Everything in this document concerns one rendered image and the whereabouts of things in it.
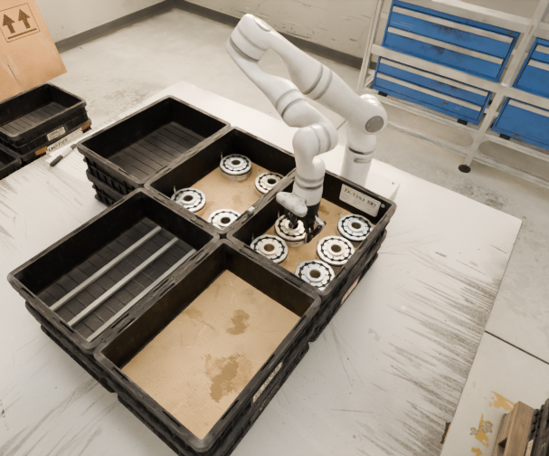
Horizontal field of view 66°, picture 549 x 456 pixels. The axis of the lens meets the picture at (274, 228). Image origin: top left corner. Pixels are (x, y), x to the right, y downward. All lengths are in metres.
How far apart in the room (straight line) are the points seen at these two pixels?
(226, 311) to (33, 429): 0.49
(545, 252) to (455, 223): 1.26
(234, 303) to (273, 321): 0.11
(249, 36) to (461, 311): 0.94
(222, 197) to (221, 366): 0.55
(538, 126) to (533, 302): 1.03
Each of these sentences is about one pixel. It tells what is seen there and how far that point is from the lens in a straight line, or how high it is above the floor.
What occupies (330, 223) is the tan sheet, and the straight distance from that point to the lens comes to 1.27.
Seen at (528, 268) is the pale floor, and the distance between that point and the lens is 2.66.
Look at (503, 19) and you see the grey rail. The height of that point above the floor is 0.93.
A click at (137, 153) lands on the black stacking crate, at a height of 0.83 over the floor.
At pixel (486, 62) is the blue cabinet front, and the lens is 2.83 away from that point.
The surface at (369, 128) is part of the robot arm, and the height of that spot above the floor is 1.04.
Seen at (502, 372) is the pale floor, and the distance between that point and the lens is 2.20.
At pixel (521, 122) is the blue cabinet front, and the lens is 2.93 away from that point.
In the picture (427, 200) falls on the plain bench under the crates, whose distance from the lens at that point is 1.65.
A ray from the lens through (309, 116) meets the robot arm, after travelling 1.01.
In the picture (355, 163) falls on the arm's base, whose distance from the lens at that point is 1.38.
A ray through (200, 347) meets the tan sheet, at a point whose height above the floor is 0.83.
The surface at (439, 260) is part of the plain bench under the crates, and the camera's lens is 1.46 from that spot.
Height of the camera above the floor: 1.73
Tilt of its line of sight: 47 degrees down
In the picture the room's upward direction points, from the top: 5 degrees clockwise
